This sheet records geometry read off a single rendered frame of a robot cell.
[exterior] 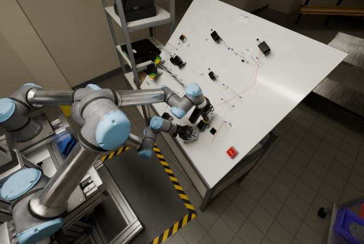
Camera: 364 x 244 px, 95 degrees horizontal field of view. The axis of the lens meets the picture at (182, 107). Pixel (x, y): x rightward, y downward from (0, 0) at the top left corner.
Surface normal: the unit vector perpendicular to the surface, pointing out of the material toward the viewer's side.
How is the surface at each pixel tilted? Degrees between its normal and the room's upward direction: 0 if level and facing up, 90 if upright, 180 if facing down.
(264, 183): 0
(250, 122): 49
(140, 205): 0
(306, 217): 0
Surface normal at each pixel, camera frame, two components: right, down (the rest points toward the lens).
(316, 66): -0.62, -0.15
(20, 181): -0.07, -0.74
